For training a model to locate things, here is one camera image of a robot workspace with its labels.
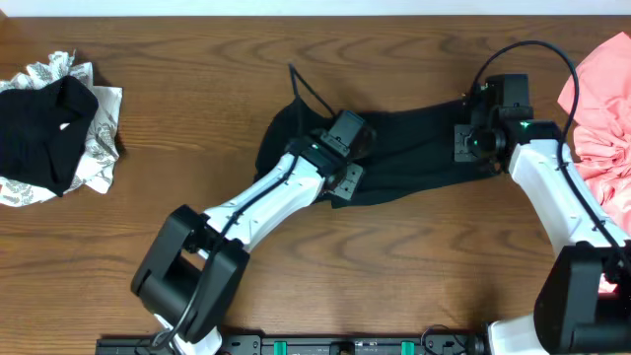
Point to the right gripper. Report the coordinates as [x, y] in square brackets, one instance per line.
[463, 143]

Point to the black folded garment on left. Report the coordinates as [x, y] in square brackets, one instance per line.
[43, 133]

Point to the pink garment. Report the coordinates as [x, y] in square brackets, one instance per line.
[597, 100]

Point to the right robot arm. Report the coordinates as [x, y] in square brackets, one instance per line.
[584, 304]

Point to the black shirt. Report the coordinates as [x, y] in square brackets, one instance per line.
[413, 151]

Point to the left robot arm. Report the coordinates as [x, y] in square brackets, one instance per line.
[192, 270]

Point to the white leaf-patterned cloth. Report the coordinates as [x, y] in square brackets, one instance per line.
[95, 168]

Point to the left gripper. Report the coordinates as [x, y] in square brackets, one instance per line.
[346, 182]

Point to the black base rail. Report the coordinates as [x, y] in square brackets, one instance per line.
[440, 343]

